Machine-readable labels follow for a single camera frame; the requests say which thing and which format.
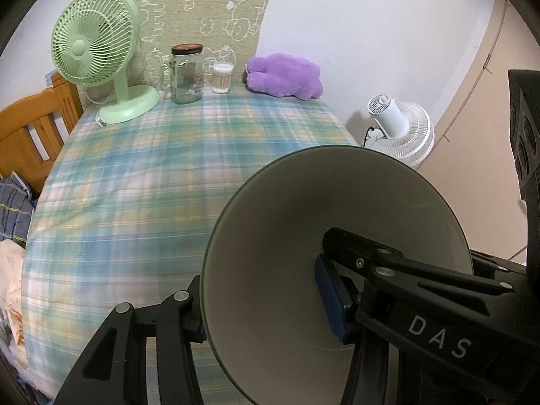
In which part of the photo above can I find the white standing fan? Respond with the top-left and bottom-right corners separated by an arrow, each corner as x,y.
363,95 -> 436,171

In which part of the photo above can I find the clear cotton swab box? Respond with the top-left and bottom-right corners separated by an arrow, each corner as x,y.
211,62 -> 234,94

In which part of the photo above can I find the beige door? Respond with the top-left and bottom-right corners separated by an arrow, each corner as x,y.
415,0 -> 540,262

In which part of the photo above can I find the white fan cable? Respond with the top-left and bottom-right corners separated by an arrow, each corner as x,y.
83,86 -> 111,128

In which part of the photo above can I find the green cartoon printed mat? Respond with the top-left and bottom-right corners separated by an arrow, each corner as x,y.
129,0 -> 271,93

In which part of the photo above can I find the wooden bed headboard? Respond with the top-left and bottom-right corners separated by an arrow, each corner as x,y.
0,77 -> 85,195

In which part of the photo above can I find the peach cloth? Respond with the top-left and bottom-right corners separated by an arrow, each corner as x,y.
0,238 -> 30,347

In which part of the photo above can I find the glass jar mug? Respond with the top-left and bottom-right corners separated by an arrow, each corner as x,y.
160,43 -> 205,105

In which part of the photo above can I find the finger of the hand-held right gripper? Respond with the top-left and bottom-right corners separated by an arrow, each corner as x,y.
468,248 -> 530,277
323,227 -> 515,300

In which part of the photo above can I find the purple plush toy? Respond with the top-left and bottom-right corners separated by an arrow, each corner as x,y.
245,53 -> 325,101

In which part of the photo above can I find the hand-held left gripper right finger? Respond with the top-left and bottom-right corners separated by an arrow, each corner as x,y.
314,255 -> 406,405

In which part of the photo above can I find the plaid tablecloth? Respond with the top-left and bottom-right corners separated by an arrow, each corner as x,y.
23,82 -> 363,405

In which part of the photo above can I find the grey floral ceramic bowl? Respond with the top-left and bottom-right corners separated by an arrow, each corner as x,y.
201,145 -> 474,395

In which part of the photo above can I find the green desk fan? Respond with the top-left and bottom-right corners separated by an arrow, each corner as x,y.
51,0 -> 162,125

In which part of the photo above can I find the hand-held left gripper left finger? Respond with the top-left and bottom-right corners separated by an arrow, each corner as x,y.
59,274 -> 208,405

